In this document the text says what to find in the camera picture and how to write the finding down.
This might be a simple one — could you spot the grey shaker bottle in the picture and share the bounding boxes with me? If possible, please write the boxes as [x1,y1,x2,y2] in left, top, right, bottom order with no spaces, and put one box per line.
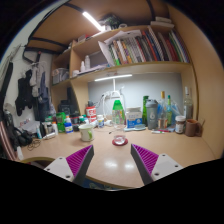
[145,98,159,130]

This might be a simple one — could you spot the brown ceramic mug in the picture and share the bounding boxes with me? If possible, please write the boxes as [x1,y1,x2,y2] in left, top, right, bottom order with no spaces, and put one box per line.
[184,118,203,138]

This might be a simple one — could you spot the yellow-capped clear bottle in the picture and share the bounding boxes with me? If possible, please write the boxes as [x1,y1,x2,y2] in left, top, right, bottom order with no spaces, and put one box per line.
[158,91,168,129]

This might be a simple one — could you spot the white wall power outlet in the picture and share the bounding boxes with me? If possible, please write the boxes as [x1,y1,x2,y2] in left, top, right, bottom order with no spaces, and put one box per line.
[104,90,123,99]

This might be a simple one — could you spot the clear bottle with green cap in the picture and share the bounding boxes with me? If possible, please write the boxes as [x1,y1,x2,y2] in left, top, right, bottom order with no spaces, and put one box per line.
[111,98,128,145]

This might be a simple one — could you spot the brown jar with white lid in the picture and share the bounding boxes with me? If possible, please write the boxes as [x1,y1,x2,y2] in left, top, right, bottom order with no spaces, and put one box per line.
[174,115,187,135]

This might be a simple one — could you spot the red and white canister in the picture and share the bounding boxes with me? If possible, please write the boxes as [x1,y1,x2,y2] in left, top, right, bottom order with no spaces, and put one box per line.
[85,105,98,124]

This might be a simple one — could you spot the white cable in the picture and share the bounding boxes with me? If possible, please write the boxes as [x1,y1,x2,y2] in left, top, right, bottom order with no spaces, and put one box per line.
[99,78,126,118]

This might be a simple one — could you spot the white LED light bar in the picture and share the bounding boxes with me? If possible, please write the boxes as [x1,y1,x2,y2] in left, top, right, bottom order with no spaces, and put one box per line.
[94,73,133,83]

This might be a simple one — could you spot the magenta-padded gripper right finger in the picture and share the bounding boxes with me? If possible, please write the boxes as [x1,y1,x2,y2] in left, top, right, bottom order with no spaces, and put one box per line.
[129,143,184,187]

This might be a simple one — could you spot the hanging dark clothes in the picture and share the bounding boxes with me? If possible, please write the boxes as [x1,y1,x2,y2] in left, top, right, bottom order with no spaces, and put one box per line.
[13,49,51,118]

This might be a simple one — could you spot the white pill bottle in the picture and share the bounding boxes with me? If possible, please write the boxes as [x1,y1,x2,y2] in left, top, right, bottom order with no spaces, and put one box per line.
[96,114,105,129]

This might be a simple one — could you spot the slim green-capped bottle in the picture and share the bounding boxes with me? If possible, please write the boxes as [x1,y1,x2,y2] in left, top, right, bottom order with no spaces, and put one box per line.
[165,94,174,127]

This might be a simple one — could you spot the flat round red coaster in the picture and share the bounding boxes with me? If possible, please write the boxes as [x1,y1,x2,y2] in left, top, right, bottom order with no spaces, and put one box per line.
[111,137,129,147]

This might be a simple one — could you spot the white ceiling light strip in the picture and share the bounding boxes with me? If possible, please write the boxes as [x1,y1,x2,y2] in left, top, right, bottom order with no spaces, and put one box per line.
[82,11,106,33]

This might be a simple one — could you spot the white mug with green handle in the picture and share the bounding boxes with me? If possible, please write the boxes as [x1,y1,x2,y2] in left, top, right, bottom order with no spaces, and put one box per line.
[78,123,96,143]

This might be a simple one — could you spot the wooden shelf unit with books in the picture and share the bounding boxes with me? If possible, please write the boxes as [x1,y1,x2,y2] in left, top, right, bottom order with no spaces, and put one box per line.
[49,14,196,87]

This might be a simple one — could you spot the white and blue carton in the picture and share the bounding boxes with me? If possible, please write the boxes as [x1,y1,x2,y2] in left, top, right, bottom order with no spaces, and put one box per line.
[125,106,144,129]

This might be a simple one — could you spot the green glass bottle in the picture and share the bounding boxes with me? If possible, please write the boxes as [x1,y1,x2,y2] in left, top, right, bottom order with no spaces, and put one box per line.
[142,95,150,127]

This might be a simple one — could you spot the light blue hairbrush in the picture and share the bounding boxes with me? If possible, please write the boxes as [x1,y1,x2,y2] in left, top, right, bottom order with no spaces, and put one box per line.
[123,123,147,132]

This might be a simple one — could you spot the green box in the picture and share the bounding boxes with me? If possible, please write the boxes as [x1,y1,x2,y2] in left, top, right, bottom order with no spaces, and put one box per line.
[55,111,67,133]

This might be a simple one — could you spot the clear glass bottle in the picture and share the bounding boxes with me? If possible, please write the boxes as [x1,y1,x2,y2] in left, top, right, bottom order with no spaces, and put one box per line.
[183,86,194,121]

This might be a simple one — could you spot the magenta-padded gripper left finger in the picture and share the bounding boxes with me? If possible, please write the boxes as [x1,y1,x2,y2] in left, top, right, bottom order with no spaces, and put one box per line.
[43,143,95,188]

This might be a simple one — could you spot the red and green marker pen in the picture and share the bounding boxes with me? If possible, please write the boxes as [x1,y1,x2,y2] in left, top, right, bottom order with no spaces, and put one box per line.
[150,129,175,135]

